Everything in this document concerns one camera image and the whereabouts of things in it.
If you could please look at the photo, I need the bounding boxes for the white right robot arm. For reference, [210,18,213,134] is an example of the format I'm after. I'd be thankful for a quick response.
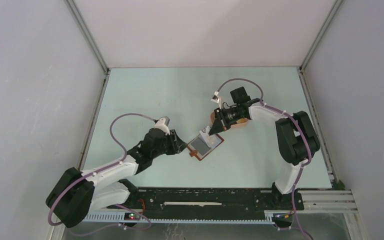
[208,87,321,209]

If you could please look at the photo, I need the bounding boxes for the white cable duct strip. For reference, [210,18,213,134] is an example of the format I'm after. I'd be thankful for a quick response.
[81,211,274,224]

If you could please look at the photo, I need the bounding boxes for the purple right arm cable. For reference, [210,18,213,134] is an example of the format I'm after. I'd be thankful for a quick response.
[215,78,314,240]

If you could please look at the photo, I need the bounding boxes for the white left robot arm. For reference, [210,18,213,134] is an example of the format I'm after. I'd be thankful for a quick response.
[45,127,187,228]

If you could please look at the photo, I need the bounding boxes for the aluminium frame rail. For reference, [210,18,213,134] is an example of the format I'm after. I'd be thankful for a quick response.
[56,188,359,214]

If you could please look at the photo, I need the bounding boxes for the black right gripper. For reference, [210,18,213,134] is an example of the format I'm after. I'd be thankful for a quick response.
[209,105,245,135]

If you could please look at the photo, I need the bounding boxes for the white credit card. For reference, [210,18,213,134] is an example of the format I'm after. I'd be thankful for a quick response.
[199,125,218,149]

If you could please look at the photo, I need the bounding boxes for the brown leather card holder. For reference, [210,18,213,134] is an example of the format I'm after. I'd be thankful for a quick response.
[186,134,225,161]

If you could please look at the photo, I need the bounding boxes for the pink plastic tray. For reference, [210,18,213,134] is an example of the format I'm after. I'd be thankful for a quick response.
[210,112,249,129]

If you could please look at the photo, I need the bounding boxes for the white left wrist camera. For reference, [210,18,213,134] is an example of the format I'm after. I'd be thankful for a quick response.
[154,116,171,136]

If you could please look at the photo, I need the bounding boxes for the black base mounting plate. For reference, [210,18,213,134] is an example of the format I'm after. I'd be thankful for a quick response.
[123,187,304,221]

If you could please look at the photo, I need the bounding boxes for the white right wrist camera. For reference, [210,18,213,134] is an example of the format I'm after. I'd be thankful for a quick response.
[210,91,223,109]

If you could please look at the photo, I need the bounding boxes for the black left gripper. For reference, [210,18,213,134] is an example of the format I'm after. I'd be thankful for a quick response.
[151,129,187,159]

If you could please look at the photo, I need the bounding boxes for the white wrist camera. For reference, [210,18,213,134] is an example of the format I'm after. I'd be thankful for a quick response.
[210,91,223,109]
[154,116,171,136]

